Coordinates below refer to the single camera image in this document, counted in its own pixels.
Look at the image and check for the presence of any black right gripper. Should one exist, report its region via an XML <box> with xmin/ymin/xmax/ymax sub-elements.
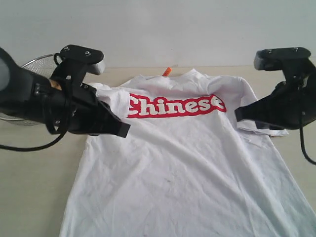
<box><xmin>235</xmin><ymin>74</ymin><xmax>316</xmax><ymax>130</ymax></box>

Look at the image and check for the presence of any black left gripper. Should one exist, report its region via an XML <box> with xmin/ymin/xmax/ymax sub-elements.
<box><xmin>32</xmin><ymin>79</ymin><xmax>130</xmax><ymax>137</ymax></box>

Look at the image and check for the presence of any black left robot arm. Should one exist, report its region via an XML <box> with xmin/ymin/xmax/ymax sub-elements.
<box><xmin>0</xmin><ymin>44</ymin><xmax>130</xmax><ymax>138</ymax></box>

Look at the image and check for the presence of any orange shirt tag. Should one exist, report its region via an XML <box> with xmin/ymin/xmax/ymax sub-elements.
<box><xmin>162</xmin><ymin>67</ymin><xmax>172</xmax><ymax>77</ymax></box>

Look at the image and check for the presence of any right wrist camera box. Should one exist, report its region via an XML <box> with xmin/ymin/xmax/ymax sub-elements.
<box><xmin>254</xmin><ymin>47</ymin><xmax>316</xmax><ymax>83</ymax></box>

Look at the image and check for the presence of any metal wire mesh basket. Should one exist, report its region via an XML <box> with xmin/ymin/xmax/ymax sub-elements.
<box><xmin>0</xmin><ymin>54</ymin><xmax>57</xmax><ymax>126</ymax></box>

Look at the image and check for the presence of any white t-shirt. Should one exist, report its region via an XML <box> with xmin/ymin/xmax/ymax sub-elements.
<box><xmin>60</xmin><ymin>70</ymin><xmax>316</xmax><ymax>237</ymax></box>

